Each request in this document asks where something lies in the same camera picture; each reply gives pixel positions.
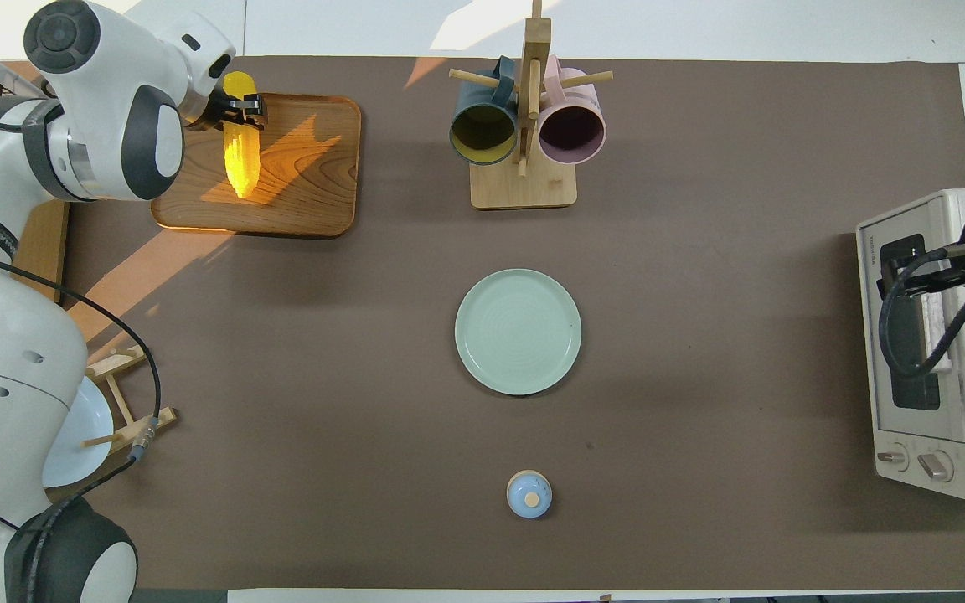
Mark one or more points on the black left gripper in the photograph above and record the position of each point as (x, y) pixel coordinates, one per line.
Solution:
(213, 113)

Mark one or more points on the yellow corn cob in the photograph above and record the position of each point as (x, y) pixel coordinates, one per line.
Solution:
(242, 163)

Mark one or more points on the glass oven door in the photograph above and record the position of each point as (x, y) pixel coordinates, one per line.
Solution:
(872, 335)

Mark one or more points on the pale green plate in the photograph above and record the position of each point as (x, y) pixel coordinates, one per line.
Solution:
(518, 332)

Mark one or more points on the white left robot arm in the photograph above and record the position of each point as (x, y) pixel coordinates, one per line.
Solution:
(5, 377)

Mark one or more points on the wooden tray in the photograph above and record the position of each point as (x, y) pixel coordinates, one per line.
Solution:
(315, 184)

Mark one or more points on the dark blue mug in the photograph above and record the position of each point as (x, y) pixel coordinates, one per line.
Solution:
(482, 134)

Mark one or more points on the brown table mat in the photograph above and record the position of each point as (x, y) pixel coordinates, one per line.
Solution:
(323, 377)

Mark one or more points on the wooden mug rack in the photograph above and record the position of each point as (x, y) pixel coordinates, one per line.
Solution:
(524, 188)

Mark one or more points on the wooden plate rack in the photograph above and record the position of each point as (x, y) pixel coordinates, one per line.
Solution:
(118, 394)

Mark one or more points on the pink mug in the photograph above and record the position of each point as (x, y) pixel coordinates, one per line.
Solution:
(570, 134)

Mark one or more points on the light blue plate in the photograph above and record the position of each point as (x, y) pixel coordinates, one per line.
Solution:
(85, 435)

